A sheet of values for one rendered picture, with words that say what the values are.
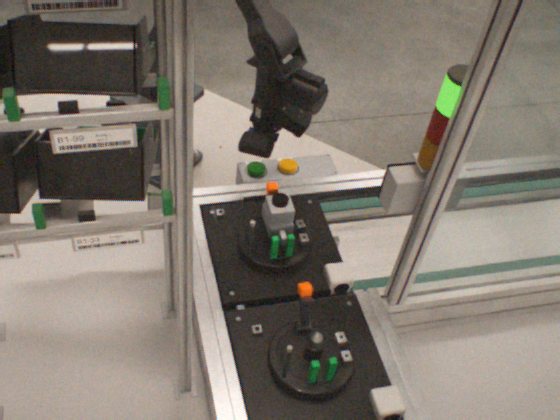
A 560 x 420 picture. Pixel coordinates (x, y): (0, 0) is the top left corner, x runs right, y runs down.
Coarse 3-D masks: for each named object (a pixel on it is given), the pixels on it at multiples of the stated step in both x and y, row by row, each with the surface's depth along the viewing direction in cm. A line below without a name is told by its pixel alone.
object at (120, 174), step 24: (48, 144) 78; (144, 144) 80; (48, 168) 79; (72, 168) 79; (96, 168) 79; (120, 168) 80; (144, 168) 80; (48, 192) 80; (72, 192) 80; (96, 192) 81; (120, 192) 81; (144, 192) 81
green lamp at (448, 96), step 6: (444, 84) 87; (450, 84) 85; (444, 90) 87; (450, 90) 86; (456, 90) 85; (444, 96) 87; (450, 96) 86; (456, 96) 86; (438, 102) 89; (444, 102) 88; (450, 102) 87; (438, 108) 89; (444, 108) 88; (450, 108) 87; (444, 114) 88; (450, 114) 88
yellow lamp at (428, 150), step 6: (426, 138) 93; (426, 144) 94; (432, 144) 93; (420, 150) 96; (426, 150) 94; (432, 150) 93; (420, 156) 96; (426, 156) 95; (432, 156) 94; (420, 162) 96; (426, 162) 95; (432, 162) 94; (426, 168) 96
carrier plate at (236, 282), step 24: (216, 216) 127; (240, 216) 127; (312, 216) 128; (216, 240) 123; (312, 240) 124; (216, 264) 119; (240, 264) 119; (312, 264) 120; (240, 288) 115; (264, 288) 116; (288, 288) 116
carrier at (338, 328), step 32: (256, 320) 111; (288, 320) 112; (320, 320) 112; (352, 320) 112; (256, 352) 107; (288, 352) 96; (320, 352) 102; (352, 352) 106; (256, 384) 103; (288, 384) 101; (320, 384) 102; (352, 384) 104; (384, 384) 105; (256, 416) 99; (288, 416) 100; (320, 416) 100; (352, 416) 100; (384, 416) 99
